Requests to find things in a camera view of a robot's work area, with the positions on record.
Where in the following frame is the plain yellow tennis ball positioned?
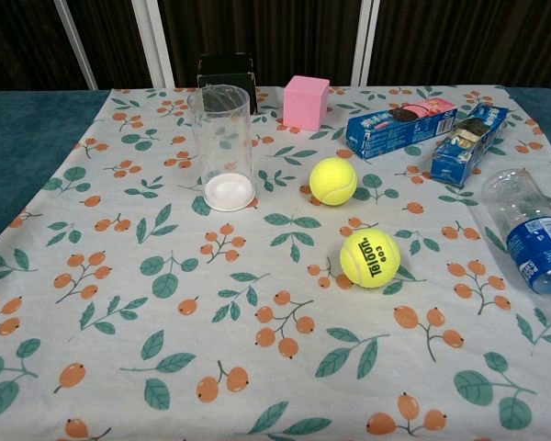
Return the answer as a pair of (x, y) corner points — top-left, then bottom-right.
(309, 157), (358, 207)

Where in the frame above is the yellow Teloon printed tennis ball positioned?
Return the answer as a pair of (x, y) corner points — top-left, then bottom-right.
(339, 229), (401, 289)

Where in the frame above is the clear plastic tube container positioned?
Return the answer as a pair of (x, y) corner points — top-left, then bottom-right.
(186, 84), (259, 213)

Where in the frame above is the floral leaf berry tablecloth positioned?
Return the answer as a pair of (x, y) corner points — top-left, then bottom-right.
(0, 85), (551, 441)

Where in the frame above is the pink cube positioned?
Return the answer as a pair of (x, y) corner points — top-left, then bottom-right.
(282, 75), (331, 132)

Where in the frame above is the blue pink cookie box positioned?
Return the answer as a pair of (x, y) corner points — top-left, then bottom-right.
(345, 96), (458, 160)

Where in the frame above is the black box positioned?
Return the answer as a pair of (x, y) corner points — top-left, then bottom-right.
(197, 53), (260, 116)

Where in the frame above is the clear blue-label water bottle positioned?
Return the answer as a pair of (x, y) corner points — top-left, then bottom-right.
(480, 168), (551, 322)

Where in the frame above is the teal velvet table cover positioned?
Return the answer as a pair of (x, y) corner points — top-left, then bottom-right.
(0, 85), (551, 254)

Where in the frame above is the white frame post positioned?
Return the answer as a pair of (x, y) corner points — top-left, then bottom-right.
(52, 0), (99, 91)
(351, 0), (381, 87)
(131, 0), (175, 88)

